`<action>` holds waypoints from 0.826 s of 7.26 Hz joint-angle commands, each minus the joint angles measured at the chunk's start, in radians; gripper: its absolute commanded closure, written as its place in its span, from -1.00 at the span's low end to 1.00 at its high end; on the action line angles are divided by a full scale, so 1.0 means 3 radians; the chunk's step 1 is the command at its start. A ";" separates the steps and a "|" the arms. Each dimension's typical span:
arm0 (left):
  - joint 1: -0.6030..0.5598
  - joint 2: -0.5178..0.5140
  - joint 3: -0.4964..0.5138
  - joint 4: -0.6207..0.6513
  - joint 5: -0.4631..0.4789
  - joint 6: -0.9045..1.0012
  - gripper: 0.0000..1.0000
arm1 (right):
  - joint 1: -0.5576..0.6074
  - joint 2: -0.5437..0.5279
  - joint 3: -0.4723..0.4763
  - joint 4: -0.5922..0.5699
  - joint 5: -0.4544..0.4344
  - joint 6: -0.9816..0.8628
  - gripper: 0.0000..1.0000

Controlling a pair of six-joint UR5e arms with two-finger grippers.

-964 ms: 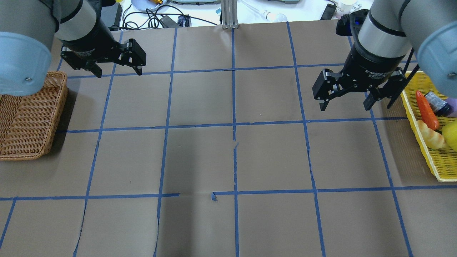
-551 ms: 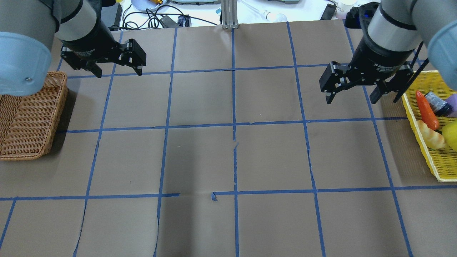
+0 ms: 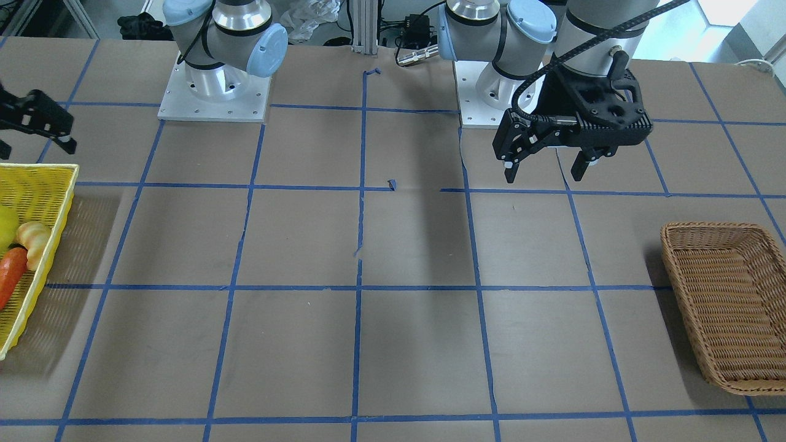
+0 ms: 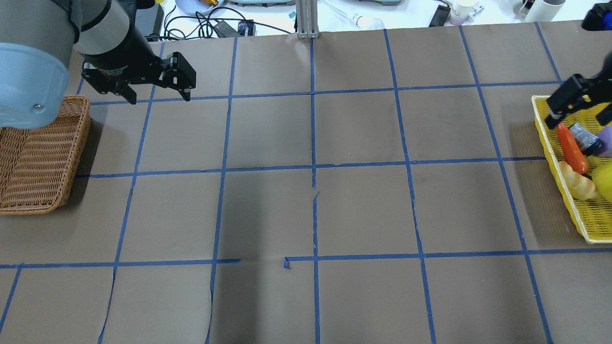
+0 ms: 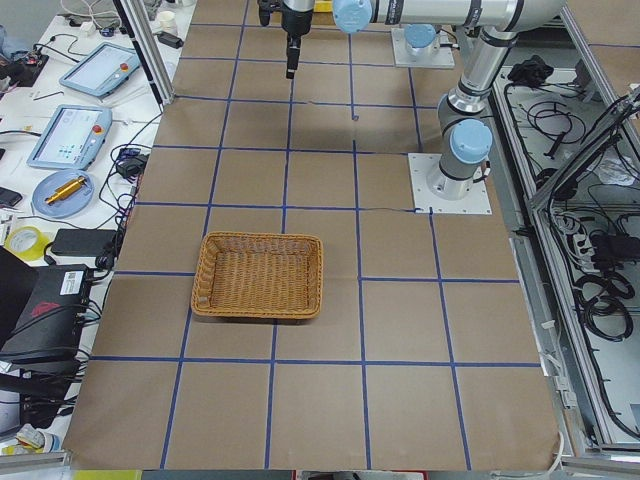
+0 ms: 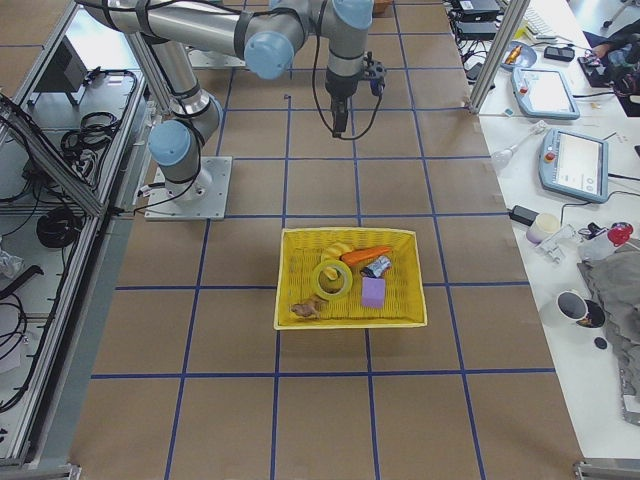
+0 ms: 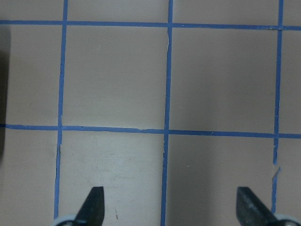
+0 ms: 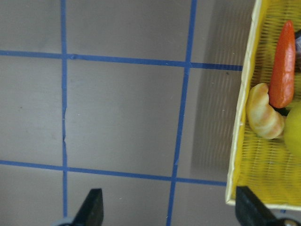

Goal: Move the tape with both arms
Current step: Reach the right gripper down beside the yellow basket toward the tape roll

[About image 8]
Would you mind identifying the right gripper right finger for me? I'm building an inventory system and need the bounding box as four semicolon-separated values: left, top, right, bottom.
236;186;282;226

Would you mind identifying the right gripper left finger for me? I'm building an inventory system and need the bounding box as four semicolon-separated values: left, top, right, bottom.
72;188;104;226

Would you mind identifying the yellow woven basket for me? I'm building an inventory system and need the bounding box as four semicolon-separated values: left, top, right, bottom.
225;0;301;211

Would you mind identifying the yellow toy lemon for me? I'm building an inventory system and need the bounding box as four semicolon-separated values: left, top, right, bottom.
284;105;301;157

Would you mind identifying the toy croissant bread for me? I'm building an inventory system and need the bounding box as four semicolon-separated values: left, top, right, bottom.
246;83;285;139

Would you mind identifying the orange toy carrot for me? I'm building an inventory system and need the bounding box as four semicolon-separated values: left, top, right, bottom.
269;20;296;108

